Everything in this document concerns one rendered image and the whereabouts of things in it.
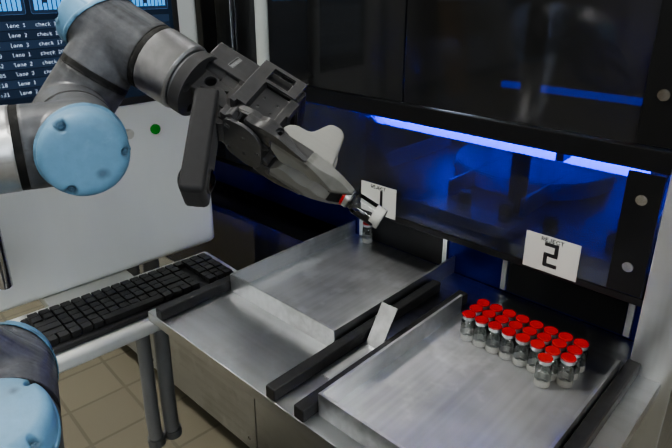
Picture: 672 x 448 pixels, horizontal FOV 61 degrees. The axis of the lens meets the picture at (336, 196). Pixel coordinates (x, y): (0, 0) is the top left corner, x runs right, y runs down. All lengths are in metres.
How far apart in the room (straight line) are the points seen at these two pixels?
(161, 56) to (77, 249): 0.75
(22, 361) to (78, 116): 0.36
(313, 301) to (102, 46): 0.58
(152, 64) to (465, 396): 0.58
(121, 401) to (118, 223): 1.09
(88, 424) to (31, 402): 1.57
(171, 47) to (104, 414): 1.79
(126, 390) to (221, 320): 1.37
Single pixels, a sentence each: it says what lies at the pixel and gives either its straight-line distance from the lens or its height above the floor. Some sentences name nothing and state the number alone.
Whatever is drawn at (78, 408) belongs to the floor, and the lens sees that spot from 2.33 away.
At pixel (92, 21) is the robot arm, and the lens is 0.66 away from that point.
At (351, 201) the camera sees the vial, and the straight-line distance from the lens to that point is 0.56.
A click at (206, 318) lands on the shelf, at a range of 1.01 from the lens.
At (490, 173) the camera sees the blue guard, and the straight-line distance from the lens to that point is 0.94.
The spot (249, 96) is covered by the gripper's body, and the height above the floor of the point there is 1.31.
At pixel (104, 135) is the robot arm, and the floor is 1.30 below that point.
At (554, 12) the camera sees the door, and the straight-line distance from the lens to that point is 0.88.
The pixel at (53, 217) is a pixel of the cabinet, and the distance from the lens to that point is 1.27.
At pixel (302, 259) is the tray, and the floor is 0.88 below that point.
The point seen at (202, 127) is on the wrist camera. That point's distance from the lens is 0.58.
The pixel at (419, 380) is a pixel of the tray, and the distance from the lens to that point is 0.86.
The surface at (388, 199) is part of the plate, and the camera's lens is 1.08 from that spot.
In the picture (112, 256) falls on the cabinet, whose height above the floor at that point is 0.85.
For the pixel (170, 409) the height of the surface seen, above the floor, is 0.29.
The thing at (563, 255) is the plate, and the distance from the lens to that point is 0.93.
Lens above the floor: 1.42
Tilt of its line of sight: 21 degrees down
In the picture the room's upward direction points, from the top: straight up
